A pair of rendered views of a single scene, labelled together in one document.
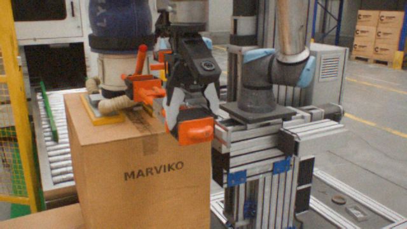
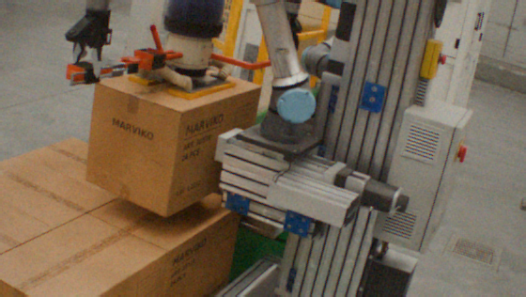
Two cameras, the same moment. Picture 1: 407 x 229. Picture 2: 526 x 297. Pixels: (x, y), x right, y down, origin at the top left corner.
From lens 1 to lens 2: 1.84 m
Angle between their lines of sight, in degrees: 46
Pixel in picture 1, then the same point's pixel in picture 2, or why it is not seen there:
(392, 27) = not seen: outside the picture
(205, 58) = (78, 28)
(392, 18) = not seen: outside the picture
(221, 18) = not seen: outside the picture
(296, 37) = (273, 59)
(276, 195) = (323, 282)
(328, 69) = (419, 144)
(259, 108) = (263, 132)
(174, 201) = (141, 167)
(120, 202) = (106, 141)
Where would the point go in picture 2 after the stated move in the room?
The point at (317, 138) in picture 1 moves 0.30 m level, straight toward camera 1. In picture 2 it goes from (295, 193) to (201, 188)
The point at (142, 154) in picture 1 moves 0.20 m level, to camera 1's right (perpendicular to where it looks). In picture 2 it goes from (126, 110) to (151, 129)
